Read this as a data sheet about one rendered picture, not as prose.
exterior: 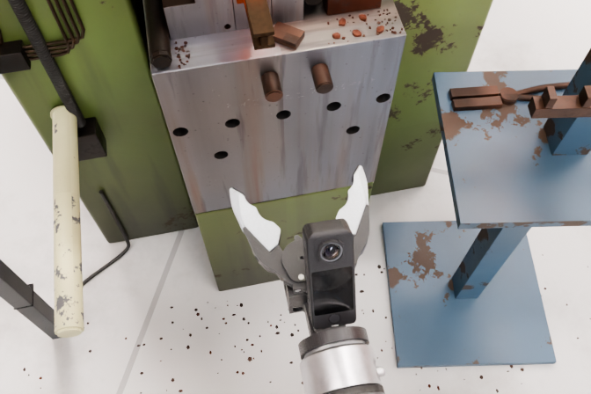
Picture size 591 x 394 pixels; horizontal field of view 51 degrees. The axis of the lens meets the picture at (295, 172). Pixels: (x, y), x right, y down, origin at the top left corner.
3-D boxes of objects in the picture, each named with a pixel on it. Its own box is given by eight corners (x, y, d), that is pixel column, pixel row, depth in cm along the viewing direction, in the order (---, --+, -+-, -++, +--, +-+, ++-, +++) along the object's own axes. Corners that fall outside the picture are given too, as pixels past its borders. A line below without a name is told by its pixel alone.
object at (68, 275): (91, 335, 102) (81, 325, 98) (58, 341, 102) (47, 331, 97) (82, 119, 124) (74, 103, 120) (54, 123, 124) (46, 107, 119)
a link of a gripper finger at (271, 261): (234, 242, 68) (294, 295, 65) (232, 237, 66) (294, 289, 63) (264, 213, 69) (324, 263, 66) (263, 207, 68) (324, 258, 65)
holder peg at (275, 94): (283, 101, 94) (282, 90, 91) (266, 104, 93) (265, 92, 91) (278, 80, 96) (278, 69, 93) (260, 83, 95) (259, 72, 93)
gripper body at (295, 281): (276, 266, 73) (297, 369, 67) (274, 235, 65) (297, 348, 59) (340, 254, 74) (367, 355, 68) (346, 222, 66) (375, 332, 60)
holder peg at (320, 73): (332, 92, 94) (334, 82, 92) (316, 96, 94) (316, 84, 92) (327, 72, 96) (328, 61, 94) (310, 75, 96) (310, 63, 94)
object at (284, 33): (304, 36, 92) (304, 30, 91) (295, 50, 91) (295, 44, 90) (277, 26, 93) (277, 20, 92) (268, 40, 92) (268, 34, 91)
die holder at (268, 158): (375, 182, 131) (407, 34, 93) (194, 215, 127) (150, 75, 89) (317, -6, 159) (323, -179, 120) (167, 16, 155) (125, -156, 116)
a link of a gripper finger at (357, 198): (354, 185, 76) (324, 249, 72) (358, 160, 71) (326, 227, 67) (378, 194, 76) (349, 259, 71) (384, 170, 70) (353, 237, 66)
